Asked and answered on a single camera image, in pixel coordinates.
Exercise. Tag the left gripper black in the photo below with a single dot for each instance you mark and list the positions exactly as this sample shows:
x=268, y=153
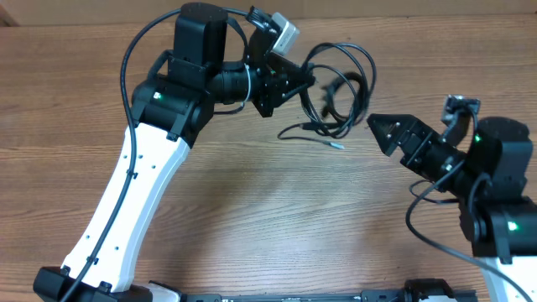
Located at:
x=273, y=89

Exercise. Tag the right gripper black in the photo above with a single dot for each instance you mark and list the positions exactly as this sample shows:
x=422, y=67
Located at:
x=417, y=132

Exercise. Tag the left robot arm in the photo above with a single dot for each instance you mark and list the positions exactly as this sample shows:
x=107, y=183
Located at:
x=165, y=114

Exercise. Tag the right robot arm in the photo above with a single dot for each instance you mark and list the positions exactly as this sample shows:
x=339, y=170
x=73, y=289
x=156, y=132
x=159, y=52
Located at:
x=482, y=163

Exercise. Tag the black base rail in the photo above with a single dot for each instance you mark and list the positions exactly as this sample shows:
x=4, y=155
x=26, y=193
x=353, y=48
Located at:
x=431, y=290

